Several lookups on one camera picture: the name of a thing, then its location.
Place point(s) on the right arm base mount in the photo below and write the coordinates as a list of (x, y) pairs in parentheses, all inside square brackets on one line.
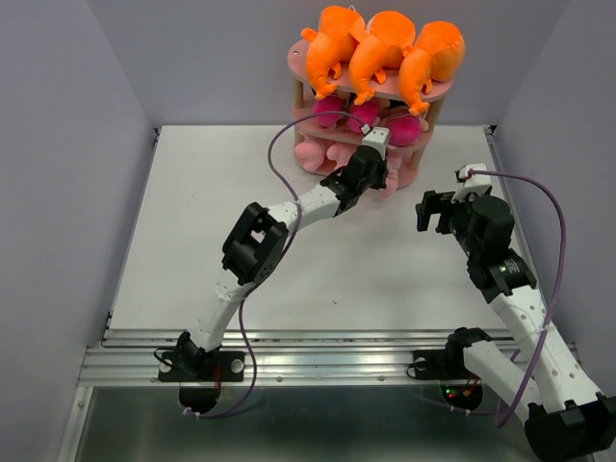
[(461, 389)]

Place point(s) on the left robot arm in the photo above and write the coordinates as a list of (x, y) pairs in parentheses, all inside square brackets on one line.
[(256, 245)]

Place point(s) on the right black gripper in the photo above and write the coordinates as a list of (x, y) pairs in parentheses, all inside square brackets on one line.
[(434, 202)]

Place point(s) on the orange shark plush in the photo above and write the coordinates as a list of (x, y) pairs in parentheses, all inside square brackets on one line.
[(329, 46), (381, 44)]

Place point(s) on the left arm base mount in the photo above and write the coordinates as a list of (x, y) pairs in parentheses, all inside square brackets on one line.
[(200, 385)]

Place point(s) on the pink plush with face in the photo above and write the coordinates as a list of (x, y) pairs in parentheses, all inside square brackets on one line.
[(394, 163)]

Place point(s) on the pink striped plush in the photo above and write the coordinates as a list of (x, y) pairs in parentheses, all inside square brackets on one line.
[(311, 153), (338, 155)]

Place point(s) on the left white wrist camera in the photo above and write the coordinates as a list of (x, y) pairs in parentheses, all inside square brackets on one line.
[(378, 139)]

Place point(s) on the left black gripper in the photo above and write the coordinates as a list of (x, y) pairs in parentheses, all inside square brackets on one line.
[(382, 171)]

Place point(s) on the aluminium rail frame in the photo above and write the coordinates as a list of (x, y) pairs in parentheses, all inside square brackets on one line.
[(327, 337)]

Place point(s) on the pink three-tier shelf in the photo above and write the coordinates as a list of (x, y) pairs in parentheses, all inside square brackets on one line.
[(387, 94)]

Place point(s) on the plain orange plush toy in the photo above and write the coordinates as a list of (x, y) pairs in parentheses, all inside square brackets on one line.
[(436, 55)]

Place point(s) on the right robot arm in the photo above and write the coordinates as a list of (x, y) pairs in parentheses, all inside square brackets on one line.
[(564, 413)]

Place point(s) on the boy doll pink pants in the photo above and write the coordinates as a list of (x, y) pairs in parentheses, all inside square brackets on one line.
[(330, 110), (367, 113), (405, 128)]

